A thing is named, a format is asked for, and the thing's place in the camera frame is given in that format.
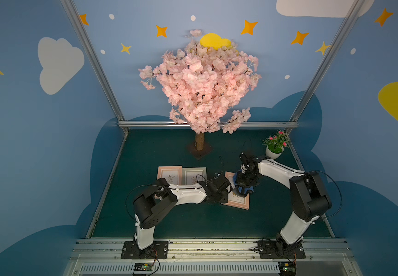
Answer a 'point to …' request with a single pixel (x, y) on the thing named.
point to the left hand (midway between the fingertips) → (227, 195)
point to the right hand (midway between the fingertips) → (240, 183)
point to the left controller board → (143, 267)
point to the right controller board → (287, 268)
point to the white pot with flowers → (274, 145)
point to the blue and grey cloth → (242, 188)
